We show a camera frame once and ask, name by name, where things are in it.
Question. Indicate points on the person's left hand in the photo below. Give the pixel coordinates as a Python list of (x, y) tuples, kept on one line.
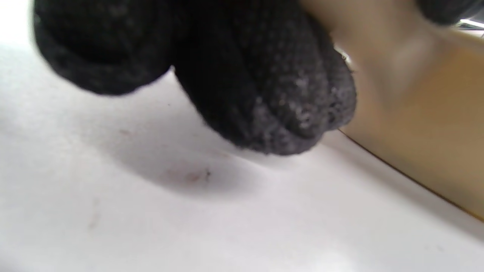
[(245, 56)]

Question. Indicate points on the beige plastic dustpan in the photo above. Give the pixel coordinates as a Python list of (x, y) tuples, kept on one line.
[(416, 113)]

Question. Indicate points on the white table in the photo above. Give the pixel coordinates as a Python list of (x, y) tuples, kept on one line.
[(113, 226)]

